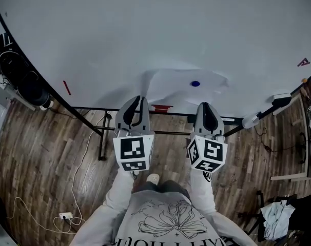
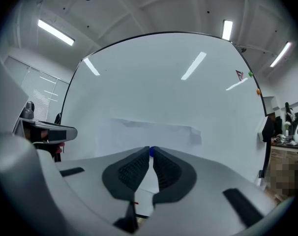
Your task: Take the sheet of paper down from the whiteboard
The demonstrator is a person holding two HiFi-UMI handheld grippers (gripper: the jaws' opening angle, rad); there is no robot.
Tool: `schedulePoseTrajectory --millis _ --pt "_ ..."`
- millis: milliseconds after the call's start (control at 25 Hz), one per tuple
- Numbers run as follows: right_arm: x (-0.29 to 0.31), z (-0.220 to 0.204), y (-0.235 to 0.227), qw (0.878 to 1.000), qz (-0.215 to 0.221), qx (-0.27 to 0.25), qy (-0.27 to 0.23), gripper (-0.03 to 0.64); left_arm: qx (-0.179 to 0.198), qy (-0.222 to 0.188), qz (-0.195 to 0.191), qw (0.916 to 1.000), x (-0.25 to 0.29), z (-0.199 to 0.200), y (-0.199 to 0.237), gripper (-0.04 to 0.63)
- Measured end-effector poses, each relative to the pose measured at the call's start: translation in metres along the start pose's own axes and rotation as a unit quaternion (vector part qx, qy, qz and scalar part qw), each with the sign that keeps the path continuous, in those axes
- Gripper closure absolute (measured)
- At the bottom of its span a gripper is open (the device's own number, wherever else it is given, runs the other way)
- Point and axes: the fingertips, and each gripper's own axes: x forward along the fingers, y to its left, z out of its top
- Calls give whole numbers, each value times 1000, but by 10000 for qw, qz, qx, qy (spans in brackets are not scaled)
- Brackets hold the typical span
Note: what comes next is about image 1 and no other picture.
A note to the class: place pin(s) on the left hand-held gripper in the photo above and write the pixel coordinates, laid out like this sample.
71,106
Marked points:
133,150

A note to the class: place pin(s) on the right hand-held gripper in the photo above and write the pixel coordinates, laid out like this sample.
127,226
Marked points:
209,152

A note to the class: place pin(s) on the white sheet of paper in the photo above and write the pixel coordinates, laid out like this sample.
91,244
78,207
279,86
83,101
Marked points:
176,88

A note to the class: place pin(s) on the person's left forearm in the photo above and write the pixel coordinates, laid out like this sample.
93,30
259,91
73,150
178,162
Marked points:
112,201

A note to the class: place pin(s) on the person's right forearm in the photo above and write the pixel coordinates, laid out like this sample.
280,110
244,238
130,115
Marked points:
209,196

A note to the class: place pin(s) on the black metal whiteboard stand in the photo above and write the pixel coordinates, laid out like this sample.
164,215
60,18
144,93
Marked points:
104,132

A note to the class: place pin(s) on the white whiteboard eraser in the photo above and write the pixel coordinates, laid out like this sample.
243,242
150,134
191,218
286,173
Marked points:
280,97

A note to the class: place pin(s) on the round blue magnet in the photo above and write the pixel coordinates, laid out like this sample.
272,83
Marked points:
195,83

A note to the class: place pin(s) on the white plastic corner piece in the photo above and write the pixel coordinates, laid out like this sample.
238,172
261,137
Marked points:
250,120

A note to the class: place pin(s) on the person's beige shoe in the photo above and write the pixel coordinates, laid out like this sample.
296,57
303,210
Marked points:
153,179

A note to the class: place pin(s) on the person's dark trousers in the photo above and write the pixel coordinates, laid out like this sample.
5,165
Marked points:
165,187

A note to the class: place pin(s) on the person's grey printed sweatshirt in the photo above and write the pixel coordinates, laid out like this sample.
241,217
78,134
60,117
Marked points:
168,219

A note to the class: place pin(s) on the orange round magnet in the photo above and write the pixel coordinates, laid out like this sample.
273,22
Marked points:
304,80

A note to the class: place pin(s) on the red letter magnet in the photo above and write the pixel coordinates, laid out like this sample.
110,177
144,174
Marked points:
303,62

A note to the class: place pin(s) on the light blue cloth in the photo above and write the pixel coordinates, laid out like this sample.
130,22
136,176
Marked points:
274,218

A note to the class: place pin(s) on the black chair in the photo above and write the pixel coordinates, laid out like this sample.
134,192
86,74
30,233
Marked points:
286,214

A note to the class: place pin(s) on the black equipment pile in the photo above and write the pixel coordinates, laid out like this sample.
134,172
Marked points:
19,76

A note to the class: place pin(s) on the white power strip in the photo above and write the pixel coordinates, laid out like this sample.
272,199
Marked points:
66,216

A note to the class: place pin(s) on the wooden frame table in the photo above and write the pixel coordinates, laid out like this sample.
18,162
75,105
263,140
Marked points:
305,137

